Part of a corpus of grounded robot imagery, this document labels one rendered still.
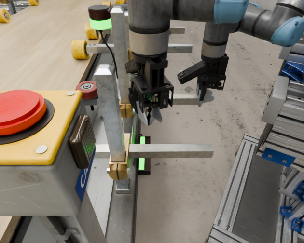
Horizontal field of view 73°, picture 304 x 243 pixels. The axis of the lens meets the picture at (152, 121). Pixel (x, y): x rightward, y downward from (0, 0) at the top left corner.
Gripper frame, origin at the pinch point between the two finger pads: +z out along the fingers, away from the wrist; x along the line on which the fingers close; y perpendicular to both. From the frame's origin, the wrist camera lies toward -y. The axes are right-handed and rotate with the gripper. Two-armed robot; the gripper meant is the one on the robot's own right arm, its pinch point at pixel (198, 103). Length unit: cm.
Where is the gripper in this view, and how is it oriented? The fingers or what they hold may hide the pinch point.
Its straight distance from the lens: 83.5
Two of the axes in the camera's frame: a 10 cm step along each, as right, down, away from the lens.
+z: 0.1, 7.5, 6.6
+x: -0.1, -6.6, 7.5
